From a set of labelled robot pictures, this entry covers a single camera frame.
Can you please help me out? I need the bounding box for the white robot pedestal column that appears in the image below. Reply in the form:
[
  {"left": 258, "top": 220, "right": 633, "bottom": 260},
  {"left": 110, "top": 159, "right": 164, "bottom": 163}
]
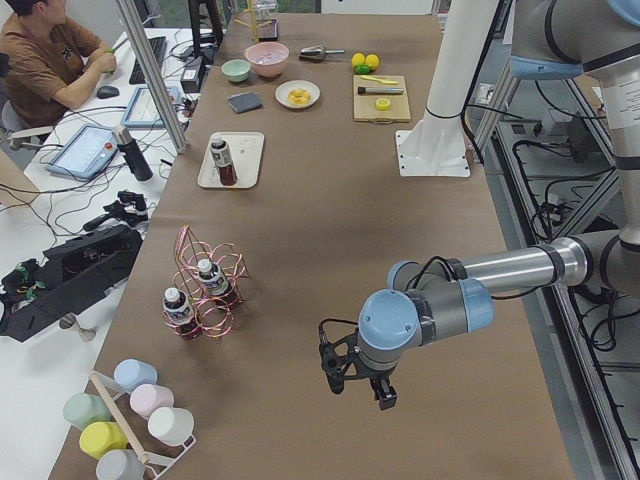
[{"left": 396, "top": 0, "right": 500, "bottom": 178}]

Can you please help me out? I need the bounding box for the bottle in rack rear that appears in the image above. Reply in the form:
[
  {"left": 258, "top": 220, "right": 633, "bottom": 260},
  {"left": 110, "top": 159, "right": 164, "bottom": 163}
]
[{"left": 197, "top": 258, "right": 237, "bottom": 307}]

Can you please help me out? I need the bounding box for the blue teach pendant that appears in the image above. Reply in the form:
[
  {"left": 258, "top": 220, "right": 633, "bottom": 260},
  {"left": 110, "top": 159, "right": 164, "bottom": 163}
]
[
  {"left": 121, "top": 85, "right": 164, "bottom": 130},
  {"left": 46, "top": 124, "right": 117, "bottom": 180}
]

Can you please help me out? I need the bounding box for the black thermos bottle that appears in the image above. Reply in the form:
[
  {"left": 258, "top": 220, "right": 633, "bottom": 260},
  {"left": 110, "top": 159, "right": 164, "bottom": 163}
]
[{"left": 112, "top": 124, "right": 153, "bottom": 182}]

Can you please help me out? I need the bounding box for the blue teach pendant far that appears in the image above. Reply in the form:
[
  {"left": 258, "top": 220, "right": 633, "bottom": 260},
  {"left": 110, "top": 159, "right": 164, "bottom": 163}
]
[{"left": 121, "top": 85, "right": 164, "bottom": 130}]

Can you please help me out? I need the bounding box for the bottle in rack front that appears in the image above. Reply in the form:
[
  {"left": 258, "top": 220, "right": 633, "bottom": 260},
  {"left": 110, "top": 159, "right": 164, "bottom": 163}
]
[{"left": 163, "top": 287, "right": 199, "bottom": 339}]

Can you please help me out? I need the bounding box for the yellow glazed donut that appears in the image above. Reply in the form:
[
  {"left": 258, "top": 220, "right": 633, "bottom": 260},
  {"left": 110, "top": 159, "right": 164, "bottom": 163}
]
[{"left": 287, "top": 88, "right": 312, "bottom": 106}]

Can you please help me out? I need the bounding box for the yellow cup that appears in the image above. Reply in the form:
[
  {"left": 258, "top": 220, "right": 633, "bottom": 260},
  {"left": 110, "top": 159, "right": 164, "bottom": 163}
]
[{"left": 79, "top": 421, "right": 128, "bottom": 460}]

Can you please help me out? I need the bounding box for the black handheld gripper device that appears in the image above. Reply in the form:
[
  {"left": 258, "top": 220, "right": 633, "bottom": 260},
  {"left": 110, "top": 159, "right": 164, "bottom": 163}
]
[{"left": 83, "top": 190, "right": 149, "bottom": 232}]

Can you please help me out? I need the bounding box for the green lime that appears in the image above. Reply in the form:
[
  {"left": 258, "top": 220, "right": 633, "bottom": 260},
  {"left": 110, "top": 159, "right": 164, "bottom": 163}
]
[{"left": 354, "top": 64, "right": 371, "bottom": 75}]

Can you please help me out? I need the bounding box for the yellow lemon half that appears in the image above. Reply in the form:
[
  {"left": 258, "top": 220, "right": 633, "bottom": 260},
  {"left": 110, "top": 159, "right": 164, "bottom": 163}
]
[{"left": 375, "top": 97, "right": 392, "bottom": 111}]

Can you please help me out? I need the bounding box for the blue teach pendant near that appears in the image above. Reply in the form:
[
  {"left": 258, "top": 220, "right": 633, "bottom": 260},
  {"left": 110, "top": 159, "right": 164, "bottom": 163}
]
[{"left": 46, "top": 124, "right": 117, "bottom": 180}]

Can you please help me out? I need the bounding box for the wooden mug tree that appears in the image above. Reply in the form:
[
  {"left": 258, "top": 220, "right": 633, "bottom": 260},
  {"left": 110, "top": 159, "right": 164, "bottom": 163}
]
[{"left": 234, "top": 0, "right": 279, "bottom": 43}]

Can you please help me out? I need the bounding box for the mint green bowl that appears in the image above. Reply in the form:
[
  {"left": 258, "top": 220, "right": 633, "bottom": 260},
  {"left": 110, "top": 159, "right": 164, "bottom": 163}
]
[{"left": 221, "top": 59, "right": 251, "bottom": 83}]

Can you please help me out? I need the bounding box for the metal ice scoop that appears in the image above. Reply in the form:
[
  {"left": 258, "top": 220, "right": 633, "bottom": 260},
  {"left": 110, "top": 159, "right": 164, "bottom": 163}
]
[{"left": 298, "top": 45, "right": 345, "bottom": 63}]

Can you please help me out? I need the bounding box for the wooden cutting board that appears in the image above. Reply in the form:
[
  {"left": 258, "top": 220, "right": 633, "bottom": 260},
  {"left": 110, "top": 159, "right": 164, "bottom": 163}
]
[{"left": 353, "top": 75, "right": 411, "bottom": 123}]

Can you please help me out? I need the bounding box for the white round plate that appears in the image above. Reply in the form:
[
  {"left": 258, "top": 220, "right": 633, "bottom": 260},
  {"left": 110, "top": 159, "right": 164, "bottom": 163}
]
[{"left": 275, "top": 80, "right": 321, "bottom": 109}]

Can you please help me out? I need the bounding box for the pink bowl with ice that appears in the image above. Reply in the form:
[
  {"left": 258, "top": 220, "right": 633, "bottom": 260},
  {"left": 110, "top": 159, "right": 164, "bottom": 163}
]
[{"left": 244, "top": 42, "right": 290, "bottom": 78}]

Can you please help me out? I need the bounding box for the black equipment case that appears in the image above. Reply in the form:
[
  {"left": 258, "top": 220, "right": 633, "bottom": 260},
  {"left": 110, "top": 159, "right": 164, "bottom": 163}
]
[{"left": 1, "top": 225, "right": 142, "bottom": 342}]

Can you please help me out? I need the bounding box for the mint green cup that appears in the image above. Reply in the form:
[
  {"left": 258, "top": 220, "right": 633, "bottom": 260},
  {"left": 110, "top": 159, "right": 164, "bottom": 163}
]
[{"left": 63, "top": 393, "right": 112, "bottom": 431}]

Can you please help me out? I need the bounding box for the black computer mouse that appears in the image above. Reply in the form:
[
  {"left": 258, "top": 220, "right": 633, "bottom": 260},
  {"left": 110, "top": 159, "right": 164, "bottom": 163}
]
[{"left": 96, "top": 85, "right": 120, "bottom": 99}]

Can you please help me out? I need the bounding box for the yellow plastic knife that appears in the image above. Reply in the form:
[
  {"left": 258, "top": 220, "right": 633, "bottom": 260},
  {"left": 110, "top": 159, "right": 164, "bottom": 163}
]
[{"left": 359, "top": 75, "right": 399, "bottom": 85}]

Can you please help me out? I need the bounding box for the white cup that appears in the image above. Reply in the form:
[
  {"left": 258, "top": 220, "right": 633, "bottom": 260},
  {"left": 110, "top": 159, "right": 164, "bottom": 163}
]
[{"left": 147, "top": 406, "right": 195, "bottom": 446}]

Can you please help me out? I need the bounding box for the black handled knife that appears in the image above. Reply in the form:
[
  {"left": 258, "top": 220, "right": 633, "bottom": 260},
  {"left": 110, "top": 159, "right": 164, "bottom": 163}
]
[{"left": 357, "top": 86, "right": 405, "bottom": 95}]

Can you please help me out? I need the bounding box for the grey cup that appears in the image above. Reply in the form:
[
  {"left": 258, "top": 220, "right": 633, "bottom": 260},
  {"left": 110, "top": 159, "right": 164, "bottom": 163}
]
[{"left": 96, "top": 449, "right": 145, "bottom": 480}]

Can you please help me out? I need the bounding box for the copper wire bottle rack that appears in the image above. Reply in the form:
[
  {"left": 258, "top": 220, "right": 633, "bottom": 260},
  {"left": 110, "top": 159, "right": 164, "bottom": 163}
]
[{"left": 163, "top": 225, "right": 248, "bottom": 341}]

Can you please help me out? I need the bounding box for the dark drink bottle on tray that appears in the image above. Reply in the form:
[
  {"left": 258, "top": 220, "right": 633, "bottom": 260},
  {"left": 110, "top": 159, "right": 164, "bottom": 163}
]
[{"left": 209, "top": 133, "right": 237, "bottom": 186}]

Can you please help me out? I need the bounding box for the bottle in rack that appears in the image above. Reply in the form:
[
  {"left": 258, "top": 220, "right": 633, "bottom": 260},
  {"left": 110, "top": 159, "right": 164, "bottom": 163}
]
[
  {"left": 163, "top": 287, "right": 199, "bottom": 339},
  {"left": 197, "top": 258, "right": 237, "bottom": 307}
]

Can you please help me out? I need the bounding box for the aluminium frame post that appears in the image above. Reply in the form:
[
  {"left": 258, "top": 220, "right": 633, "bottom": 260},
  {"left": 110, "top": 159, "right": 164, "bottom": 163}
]
[{"left": 115, "top": 0, "right": 187, "bottom": 154}]

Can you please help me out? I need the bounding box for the light blue cup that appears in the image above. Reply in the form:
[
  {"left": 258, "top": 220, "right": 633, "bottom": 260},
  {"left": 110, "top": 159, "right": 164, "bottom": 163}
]
[{"left": 113, "top": 358, "right": 158, "bottom": 393}]

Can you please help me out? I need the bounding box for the pink cup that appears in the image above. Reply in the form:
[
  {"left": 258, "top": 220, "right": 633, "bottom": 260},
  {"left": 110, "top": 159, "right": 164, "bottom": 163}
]
[{"left": 129, "top": 384, "right": 175, "bottom": 420}]

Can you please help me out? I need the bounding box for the black keyboard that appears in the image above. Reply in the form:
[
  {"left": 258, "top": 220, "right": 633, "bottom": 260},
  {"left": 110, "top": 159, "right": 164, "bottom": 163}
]
[{"left": 128, "top": 35, "right": 169, "bottom": 86}]

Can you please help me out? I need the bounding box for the dark grey folded cloth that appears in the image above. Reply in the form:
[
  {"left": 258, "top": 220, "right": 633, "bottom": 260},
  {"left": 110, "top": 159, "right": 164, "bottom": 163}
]
[{"left": 227, "top": 91, "right": 263, "bottom": 114}]

